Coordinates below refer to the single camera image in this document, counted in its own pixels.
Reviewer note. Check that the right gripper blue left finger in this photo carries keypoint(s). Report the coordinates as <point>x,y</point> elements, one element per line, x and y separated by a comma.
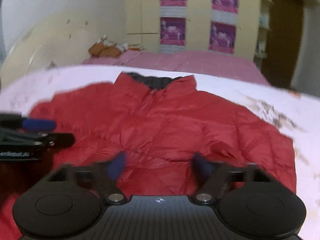
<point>106,175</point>

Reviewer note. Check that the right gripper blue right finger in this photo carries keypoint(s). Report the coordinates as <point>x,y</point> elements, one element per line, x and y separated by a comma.
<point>211,179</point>

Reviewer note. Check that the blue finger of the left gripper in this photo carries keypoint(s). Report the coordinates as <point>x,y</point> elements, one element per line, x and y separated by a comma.
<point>38,125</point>
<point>57,140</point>

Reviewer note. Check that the red puffer jacket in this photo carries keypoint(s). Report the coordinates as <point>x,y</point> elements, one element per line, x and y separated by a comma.
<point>160,130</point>

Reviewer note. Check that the cream round headboard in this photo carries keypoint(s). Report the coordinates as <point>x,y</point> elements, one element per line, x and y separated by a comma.
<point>57,41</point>

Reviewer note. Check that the orange patterned pillow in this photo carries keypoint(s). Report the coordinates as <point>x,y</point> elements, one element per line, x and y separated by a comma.
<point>107,48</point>

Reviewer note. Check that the pink floral bed sheet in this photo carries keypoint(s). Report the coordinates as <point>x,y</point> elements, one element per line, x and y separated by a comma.
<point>299,114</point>

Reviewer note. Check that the pink checkered mattress cover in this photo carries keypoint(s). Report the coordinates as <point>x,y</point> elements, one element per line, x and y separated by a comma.
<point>199,62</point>

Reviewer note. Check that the lower right purple poster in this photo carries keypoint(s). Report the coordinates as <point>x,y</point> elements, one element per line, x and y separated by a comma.
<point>222,37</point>

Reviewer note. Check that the lower left purple poster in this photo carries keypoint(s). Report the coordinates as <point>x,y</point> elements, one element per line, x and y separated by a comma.
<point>172,31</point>

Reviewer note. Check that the cream wardrobe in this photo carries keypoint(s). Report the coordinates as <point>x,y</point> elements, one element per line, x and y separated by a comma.
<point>143,25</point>

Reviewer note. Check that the brown wooden door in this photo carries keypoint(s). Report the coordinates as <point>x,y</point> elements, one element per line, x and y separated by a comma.
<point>283,42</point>

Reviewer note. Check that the corner open shelf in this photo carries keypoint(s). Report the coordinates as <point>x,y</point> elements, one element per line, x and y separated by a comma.
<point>264,28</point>

